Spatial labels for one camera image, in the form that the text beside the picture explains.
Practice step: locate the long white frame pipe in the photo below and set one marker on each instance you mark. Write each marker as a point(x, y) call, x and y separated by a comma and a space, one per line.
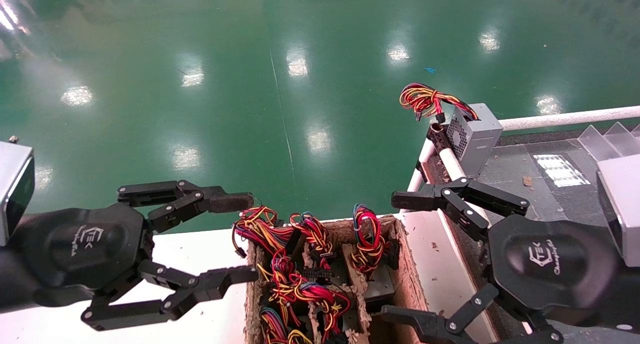
point(452, 164)

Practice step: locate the clear acrylic divider rack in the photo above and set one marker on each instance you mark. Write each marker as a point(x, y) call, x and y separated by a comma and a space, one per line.
point(612, 138)

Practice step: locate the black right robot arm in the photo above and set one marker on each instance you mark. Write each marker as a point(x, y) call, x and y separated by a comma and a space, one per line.
point(625, 299)

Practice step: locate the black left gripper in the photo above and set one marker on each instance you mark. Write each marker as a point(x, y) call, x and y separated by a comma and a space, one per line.
point(90, 244)

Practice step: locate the short white frame pipe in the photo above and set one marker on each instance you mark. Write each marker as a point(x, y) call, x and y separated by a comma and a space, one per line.
point(417, 179)

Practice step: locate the black pipe corner connector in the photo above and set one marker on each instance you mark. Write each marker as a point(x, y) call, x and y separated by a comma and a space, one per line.
point(439, 136)

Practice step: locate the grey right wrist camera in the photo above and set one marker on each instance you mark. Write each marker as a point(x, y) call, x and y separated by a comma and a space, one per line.
point(622, 204)

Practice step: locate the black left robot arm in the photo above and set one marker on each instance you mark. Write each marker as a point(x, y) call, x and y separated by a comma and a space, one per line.
point(15, 289)

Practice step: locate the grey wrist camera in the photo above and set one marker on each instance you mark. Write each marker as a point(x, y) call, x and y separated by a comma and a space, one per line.
point(12, 189)
point(622, 204)

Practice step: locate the brown pulp cardboard box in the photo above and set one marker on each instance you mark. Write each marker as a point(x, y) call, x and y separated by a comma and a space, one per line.
point(410, 284)

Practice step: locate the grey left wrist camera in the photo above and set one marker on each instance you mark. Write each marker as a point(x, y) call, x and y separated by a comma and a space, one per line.
point(12, 189)

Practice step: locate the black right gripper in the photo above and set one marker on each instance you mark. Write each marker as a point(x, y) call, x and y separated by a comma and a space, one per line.
point(550, 264)

